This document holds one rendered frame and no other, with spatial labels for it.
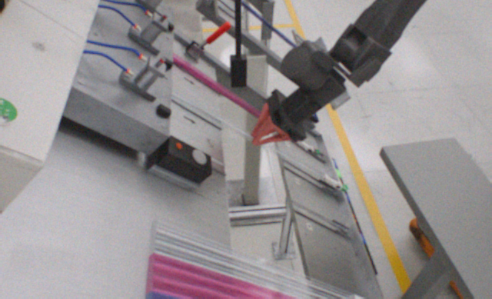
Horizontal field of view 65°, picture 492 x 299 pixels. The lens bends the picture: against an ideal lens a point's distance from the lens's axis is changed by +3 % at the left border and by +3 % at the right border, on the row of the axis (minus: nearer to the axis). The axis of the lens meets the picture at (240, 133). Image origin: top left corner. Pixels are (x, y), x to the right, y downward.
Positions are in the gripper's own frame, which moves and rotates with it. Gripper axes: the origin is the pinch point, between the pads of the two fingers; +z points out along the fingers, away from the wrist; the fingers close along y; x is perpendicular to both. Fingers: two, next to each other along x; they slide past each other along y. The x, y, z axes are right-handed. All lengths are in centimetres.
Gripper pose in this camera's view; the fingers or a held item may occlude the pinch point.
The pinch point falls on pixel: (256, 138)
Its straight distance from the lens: 75.3
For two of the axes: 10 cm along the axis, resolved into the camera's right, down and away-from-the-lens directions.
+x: 7.0, 4.5, 5.6
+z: -7.1, 5.6, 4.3
